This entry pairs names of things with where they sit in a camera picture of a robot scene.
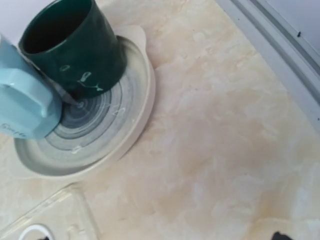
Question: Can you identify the clear phone case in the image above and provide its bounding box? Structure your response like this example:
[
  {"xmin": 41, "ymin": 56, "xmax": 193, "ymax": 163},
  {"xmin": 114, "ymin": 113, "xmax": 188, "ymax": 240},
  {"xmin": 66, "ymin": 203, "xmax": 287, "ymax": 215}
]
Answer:
[{"xmin": 0, "ymin": 183, "xmax": 101, "ymax": 240}]

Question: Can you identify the light blue mug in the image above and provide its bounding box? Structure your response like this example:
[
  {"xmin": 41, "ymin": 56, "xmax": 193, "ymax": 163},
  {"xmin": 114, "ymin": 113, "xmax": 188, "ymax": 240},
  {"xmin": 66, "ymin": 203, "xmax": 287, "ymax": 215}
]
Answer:
[{"xmin": 0, "ymin": 36, "xmax": 63, "ymax": 139}]

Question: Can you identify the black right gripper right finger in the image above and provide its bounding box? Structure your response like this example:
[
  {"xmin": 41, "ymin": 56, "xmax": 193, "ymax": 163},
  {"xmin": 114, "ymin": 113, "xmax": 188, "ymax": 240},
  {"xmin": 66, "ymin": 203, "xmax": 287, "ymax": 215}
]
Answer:
[{"xmin": 271, "ymin": 231, "xmax": 293, "ymax": 240}]

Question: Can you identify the aluminium frame rail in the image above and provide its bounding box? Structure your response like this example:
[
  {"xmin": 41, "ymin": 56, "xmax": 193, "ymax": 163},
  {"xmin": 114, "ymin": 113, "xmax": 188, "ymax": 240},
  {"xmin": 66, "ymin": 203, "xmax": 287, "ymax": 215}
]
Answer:
[{"xmin": 223, "ymin": 0, "xmax": 320, "ymax": 124}]

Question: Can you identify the dark green mug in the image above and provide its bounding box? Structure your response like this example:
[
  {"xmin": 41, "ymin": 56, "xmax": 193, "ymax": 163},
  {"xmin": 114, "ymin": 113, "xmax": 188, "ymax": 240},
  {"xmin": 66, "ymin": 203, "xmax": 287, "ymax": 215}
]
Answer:
[{"xmin": 18, "ymin": 0, "xmax": 127, "ymax": 100}]

